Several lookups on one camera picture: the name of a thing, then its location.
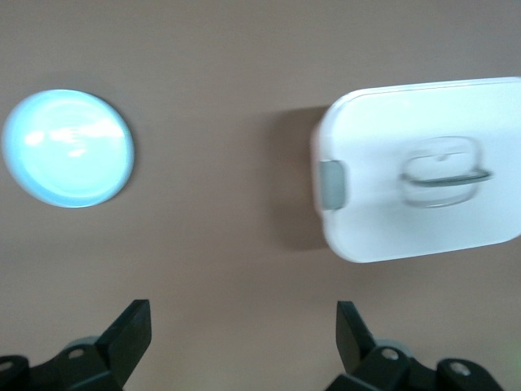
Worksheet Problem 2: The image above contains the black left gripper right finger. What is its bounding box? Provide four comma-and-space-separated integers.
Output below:
325, 301, 501, 391

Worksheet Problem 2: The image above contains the white lidded storage box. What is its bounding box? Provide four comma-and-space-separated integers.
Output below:
309, 76, 521, 264

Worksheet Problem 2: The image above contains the light blue round plate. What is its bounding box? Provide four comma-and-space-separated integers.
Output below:
1, 88, 135, 209

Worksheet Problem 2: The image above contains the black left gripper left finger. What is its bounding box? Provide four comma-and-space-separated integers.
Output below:
0, 299, 153, 391

